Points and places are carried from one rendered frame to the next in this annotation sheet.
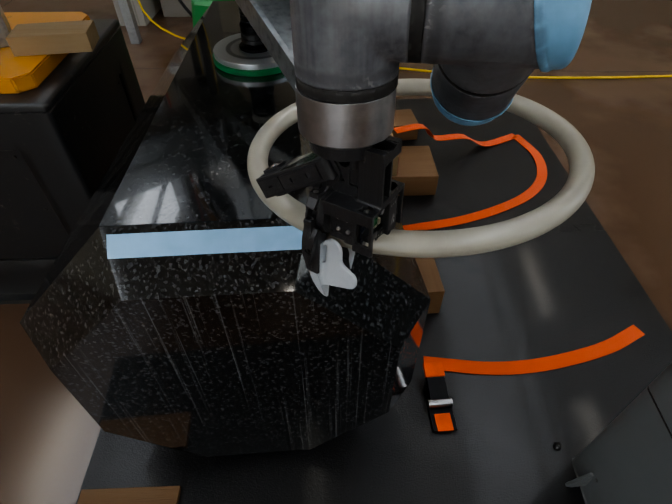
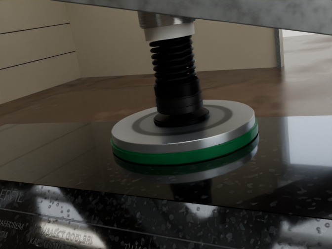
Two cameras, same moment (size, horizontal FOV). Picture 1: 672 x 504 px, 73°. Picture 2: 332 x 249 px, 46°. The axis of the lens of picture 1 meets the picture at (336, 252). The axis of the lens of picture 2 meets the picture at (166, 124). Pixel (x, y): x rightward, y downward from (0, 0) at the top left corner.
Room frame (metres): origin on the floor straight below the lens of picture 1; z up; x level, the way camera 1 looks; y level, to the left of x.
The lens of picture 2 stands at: (0.88, 0.69, 0.99)
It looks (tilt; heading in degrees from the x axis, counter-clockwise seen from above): 16 degrees down; 302
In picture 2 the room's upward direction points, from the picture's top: 9 degrees counter-clockwise
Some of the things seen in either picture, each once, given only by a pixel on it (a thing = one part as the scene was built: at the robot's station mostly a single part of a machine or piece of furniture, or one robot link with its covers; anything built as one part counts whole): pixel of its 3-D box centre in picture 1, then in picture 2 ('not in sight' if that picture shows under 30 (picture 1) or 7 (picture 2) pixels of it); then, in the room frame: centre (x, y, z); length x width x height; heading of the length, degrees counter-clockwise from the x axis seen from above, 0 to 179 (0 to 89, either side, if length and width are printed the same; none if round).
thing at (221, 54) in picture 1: (256, 49); (182, 122); (1.15, 0.20, 0.83); 0.21 x 0.21 x 0.01
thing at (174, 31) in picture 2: not in sight; (168, 24); (1.15, 0.20, 0.97); 0.07 x 0.07 x 0.04
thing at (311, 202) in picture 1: (352, 186); not in sight; (0.38, -0.02, 0.99); 0.09 x 0.08 x 0.12; 58
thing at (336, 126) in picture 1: (347, 107); not in sight; (0.39, -0.01, 1.08); 0.10 x 0.09 x 0.05; 148
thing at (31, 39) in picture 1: (54, 37); not in sight; (1.29, 0.77, 0.81); 0.20 x 0.10 x 0.05; 100
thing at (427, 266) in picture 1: (415, 270); not in sight; (1.09, -0.28, 0.07); 0.30 x 0.12 x 0.12; 5
